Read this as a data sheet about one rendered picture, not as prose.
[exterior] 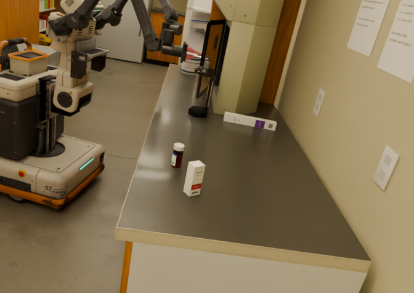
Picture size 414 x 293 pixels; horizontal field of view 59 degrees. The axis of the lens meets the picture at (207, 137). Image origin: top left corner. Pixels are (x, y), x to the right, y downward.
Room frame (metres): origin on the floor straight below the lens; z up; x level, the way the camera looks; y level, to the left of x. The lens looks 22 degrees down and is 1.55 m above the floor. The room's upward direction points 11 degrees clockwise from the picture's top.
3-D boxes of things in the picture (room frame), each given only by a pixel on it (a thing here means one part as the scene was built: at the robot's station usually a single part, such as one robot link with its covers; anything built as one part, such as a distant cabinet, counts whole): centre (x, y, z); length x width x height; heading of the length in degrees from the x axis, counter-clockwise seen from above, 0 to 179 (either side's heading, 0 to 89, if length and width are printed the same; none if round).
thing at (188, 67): (2.63, 0.22, 1.02); 0.13 x 0.13 x 0.15
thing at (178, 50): (1.94, 0.24, 1.20); 0.07 x 0.07 x 0.10; 6
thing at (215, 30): (1.99, 0.07, 1.19); 0.30 x 0.01 x 0.40; 166
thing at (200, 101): (1.76, 0.07, 1.06); 0.11 x 0.11 x 0.21
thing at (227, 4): (1.99, 0.06, 1.46); 0.32 x 0.11 x 0.10; 6
